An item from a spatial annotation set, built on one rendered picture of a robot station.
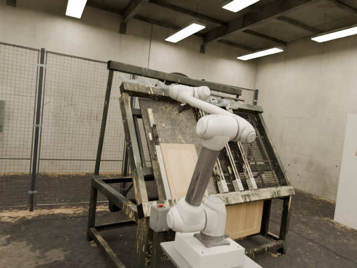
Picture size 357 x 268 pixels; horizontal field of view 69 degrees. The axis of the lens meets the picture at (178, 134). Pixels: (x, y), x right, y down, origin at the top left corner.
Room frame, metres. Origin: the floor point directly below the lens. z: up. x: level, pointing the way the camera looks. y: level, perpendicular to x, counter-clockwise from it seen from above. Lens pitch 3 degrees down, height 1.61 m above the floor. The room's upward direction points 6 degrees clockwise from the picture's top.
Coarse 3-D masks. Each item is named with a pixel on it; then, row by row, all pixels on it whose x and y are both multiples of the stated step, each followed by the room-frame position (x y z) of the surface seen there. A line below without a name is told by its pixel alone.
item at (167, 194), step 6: (150, 108) 2.70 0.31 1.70; (150, 114) 2.66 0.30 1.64; (150, 120) 2.62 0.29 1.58; (150, 126) 2.59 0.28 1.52; (150, 132) 2.58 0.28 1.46; (156, 150) 2.46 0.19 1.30; (162, 162) 2.43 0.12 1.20; (162, 168) 2.40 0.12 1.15; (162, 174) 2.36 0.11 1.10; (162, 180) 2.34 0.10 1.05; (162, 186) 2.33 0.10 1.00; (168, 186) 2.33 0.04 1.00; (168, 192) 2.30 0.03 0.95; (168, 198) 2.27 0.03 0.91
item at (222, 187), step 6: (198, 108) 3.09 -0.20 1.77; (198, 114) 3.08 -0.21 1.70; (204, 114) 3.09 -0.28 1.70; (198, 120) 3.07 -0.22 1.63; (216, 162) 2.79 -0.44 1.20; (216, 168) 2.76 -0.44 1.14; (216, 174) 2.75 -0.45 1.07; (222, 174) 2.74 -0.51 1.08; (216, 180) 2.74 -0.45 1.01; (222, 180) 2.70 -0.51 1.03; (222, 186) 2.67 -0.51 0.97; (222, 192) 2.66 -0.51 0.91
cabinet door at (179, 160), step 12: (168, 144) 2.62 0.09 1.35; (180, 144) 2.70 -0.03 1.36; (192, 144) 2.80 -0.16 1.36; (168, 156) 2.54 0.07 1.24; (180, 156) 2.62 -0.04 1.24; (192, 156) 2.72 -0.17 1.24; (168, 168) 2.46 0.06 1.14; (180, 168) 2.55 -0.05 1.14; (192, 168) 2.63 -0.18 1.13; (168, 180) 2.39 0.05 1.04; (180, 180) 2.47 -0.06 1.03; (180, 192) 2.39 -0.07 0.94
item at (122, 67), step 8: (112, 64) 2.95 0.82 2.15; (120, 64) 3.00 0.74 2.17; (128, 64) 3.06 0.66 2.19; (112, 72) 2.98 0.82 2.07; (128, 72) 3.07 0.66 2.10; (136, 72) 3.12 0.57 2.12; (144, 72) 3.19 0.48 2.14; (152, 72) 3.25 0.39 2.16; (160, 72) 3.32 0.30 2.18; (112, 80) 3.02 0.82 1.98; (168, 80) 3.40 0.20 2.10; (176, 80) 3.46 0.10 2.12; (184, 80) 3.54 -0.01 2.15; (192, 80) 3.62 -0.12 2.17; (200, 80) 3.70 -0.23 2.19; (216, 88) 3.89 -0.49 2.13; (224, 88) 3.98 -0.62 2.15; (232, 88) 4.08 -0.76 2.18; (104, 104) 3.03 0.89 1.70; (104, 112) 3.04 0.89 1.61; (104, 120) 3.06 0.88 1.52; (104, 128) 3.08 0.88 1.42; (96, 160) 3.13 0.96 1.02; (96, 168) 3.14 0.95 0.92
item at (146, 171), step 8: (136, 112) 2.67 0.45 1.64; (136, 120) 2.64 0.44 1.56; (136, 128) 2.59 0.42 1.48; (136, 136) 2.57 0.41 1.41; (232, 144) 3.33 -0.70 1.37; (144, 160) 2.45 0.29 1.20; (144, 168) 2.38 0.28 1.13; (256, 168) 3.29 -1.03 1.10; (264, 168) 3.39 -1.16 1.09; (144, 176) 2.38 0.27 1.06; (152, 176) 2.44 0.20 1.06
